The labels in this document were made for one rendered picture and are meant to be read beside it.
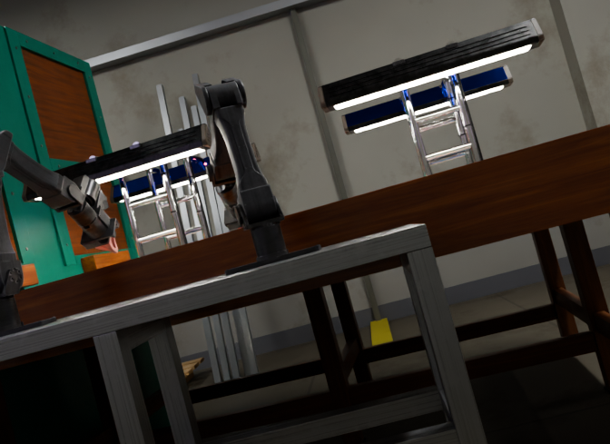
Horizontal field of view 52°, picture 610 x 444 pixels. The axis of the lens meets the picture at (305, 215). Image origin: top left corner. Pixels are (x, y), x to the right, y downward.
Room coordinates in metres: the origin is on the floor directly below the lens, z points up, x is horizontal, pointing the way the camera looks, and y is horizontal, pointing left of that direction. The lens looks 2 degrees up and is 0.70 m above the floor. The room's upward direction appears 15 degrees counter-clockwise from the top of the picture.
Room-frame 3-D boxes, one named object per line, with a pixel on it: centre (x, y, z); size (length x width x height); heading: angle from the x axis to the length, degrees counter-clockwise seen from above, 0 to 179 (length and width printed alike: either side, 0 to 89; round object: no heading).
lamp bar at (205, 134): (1.90, 0.52, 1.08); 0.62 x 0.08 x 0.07; 80
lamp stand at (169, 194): (1.98, 0.50, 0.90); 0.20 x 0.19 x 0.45; 80
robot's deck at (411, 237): (1.57, 0.36, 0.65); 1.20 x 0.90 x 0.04; 85
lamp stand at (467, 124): (1.81, -0.46, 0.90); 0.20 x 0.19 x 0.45; 80
